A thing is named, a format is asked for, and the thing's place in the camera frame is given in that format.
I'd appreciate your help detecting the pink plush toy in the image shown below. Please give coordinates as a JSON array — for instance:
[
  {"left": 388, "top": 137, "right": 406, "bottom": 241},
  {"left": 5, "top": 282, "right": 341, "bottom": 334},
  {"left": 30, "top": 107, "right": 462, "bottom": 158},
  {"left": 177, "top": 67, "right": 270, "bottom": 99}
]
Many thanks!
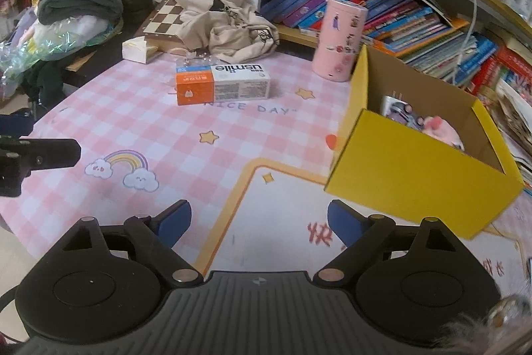
[{"left": 420, "top": 116, "right": 465, "bottom": 151}]

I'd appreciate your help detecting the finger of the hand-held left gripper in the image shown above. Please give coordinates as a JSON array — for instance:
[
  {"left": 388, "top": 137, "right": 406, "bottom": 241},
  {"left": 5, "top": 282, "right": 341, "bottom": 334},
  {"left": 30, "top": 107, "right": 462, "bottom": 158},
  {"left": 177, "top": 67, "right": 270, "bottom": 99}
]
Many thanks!
[
  {"left": 0, "top": 136, "right": 82, "bottom": 198},
  {"left": 0, "top": 115, "right": 34, "bottom": 136}
]

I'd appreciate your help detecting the white tissue box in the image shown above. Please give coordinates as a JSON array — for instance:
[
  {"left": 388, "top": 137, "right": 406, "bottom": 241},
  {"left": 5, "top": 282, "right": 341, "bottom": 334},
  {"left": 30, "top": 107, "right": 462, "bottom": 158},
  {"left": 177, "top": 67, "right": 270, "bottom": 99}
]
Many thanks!
[{"left": 122, "top": 38, "right": 164, "bottom": 65}]

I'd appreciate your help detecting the pink checked desk mat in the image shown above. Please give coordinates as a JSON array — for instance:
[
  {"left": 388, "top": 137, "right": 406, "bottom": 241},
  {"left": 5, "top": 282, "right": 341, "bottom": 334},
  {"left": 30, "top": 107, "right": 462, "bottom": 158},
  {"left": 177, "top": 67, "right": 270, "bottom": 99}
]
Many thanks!
[{"left": 0, "top": 47, "right": 532, "bottom": 297}]

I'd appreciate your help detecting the stack of loose papers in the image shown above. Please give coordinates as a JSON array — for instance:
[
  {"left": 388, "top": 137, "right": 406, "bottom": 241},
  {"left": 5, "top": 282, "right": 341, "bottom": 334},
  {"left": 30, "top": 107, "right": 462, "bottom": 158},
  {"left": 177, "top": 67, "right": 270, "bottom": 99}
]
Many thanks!
[{"left": 492, "top": 78, "right": 532, "bottom": 189}]

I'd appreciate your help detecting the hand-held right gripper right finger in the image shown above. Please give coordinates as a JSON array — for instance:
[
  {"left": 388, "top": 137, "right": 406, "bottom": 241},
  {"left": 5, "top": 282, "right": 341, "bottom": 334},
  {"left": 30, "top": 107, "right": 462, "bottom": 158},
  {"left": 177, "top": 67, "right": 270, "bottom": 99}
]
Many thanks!
[{"left": 312, "top": 200, "right": 462, "bottom": 287}]

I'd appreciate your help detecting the silver and purple packet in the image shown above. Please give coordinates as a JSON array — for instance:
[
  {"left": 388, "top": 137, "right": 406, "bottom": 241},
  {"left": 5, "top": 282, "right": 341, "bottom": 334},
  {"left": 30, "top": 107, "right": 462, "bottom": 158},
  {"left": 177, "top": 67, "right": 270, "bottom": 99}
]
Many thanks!
[{"left": 381, "top": 95, "right": 425, "bottom": 129}]

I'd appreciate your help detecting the wooden chessboard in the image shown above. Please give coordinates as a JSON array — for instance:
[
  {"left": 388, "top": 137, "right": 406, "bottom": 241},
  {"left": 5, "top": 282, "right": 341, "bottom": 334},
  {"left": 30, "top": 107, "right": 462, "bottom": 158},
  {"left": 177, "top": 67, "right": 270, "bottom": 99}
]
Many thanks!
[{"left": 143, "top": 0, "right": 196, "bottom": 48}]

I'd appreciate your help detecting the white charging cable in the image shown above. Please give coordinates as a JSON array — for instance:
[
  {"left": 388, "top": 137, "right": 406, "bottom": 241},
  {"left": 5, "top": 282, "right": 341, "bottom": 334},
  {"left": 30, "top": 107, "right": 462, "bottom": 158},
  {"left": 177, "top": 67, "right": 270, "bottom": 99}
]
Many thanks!
[{"left": 436, "top": 0, "right": 478, "bottom": 83}]

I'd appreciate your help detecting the row of colourful books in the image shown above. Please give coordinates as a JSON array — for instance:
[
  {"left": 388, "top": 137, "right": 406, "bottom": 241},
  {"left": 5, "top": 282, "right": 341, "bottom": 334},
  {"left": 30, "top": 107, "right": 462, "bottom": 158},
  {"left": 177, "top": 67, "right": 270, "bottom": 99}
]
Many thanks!
[{"left": 260, "top": 0, "right": 532, "bottom": 102}]

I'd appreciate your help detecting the yellow cardboard box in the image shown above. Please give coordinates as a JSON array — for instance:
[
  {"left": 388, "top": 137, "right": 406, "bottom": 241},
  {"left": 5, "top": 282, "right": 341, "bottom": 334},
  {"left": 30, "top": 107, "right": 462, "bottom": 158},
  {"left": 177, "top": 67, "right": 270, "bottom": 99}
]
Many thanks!
[{"left": 324, "top": 44, "right": 525, "bottom": 241}]

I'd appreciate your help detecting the beige cloth bag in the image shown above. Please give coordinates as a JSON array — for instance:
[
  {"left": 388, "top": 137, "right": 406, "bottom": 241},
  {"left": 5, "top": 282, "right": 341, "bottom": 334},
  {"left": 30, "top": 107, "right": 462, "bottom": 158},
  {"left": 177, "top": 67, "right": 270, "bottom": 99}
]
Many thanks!
[{"left": 164, "top": 0, "right": 280, "bottom": 65}]

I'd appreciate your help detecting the pink printed tumbler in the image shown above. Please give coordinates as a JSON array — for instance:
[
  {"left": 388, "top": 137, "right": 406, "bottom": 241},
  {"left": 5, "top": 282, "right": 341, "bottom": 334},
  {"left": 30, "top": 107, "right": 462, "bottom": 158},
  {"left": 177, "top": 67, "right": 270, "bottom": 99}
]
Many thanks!
[{"left": 313, "top": 0, "right": 369, "bottom": 82}]

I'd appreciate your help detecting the clear plastic blister pack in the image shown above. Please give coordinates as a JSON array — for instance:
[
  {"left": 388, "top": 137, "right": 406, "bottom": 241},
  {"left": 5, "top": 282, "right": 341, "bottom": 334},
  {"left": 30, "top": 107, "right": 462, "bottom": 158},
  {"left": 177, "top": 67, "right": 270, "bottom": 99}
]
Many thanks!
[{"left": 178, "top": 55, "right": 219, "bottom": 68}]

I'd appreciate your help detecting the white and orange toothpaste box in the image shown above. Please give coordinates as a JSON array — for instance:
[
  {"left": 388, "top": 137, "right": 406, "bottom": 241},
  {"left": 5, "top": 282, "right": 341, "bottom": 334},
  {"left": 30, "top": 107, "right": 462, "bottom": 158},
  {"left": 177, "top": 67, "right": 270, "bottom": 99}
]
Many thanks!
[{"left": 175, "top": 63, "right": 272, "bottom": 106}]

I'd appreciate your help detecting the iridescent plastic bag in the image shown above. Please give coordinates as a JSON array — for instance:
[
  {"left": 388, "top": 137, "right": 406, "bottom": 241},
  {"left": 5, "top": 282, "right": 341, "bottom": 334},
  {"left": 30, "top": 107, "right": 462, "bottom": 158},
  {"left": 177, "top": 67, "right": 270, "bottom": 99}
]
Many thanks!
[{"left": 0, "top": 14, "right": 123, "bottom": 89}]

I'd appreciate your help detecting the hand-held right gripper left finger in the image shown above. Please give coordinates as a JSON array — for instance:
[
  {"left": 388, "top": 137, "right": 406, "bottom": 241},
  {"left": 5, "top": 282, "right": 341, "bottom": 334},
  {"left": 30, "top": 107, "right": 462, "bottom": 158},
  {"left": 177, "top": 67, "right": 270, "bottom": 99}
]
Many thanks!
[{"left": 62, "top": 200, "right": 204, "bottom": 289}]

